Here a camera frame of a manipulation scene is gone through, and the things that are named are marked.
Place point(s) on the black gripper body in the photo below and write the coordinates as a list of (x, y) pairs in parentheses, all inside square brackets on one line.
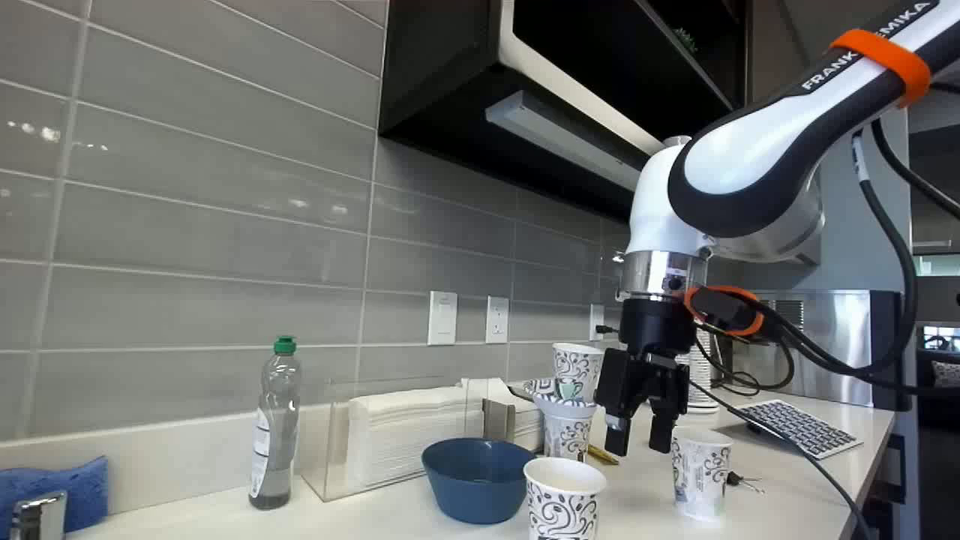
[(645, 376)]

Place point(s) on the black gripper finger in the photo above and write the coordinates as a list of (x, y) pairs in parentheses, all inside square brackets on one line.
[(618, 433), (662, 433)]

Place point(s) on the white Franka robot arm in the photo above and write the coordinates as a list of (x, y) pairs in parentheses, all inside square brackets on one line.
[(761, 152)]

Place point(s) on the dark blue plastic bowl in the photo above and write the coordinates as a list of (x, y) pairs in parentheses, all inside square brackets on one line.
[(476, 485)]

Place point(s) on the yellow sugar packet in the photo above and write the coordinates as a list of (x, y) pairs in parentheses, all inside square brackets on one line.
[(604, 456)]

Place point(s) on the grey keyboard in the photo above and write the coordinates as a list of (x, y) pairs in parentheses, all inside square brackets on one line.
[(800, 427)]

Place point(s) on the stainless steel appliance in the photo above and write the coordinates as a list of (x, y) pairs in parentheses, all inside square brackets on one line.
[(849, 346)]

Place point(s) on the dark base cabinet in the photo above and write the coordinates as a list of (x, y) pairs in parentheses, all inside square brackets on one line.
[(895, 470)]

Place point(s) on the under-cabinet light bar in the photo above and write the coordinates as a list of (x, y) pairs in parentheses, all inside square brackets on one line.
[(558, 135)]

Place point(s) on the clear acrylic napkin holder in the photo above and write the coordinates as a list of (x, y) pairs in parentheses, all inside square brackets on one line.
[(320, 450)]

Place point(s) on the clear soap bottle green cap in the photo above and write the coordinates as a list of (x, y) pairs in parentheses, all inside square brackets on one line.
[(275, 429)]

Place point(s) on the black upper cabinet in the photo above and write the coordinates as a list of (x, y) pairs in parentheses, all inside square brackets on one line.
[(452, 60)]

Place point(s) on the blue sponge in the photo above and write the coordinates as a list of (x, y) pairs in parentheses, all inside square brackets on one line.
[(48, 490)]

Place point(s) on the white wall outlet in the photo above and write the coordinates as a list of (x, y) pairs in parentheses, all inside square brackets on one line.
[(441, 319), (596, 319), (496, 319)]

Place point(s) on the black orange wrist camera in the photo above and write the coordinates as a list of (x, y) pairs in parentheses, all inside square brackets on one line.
[(725, 311)]

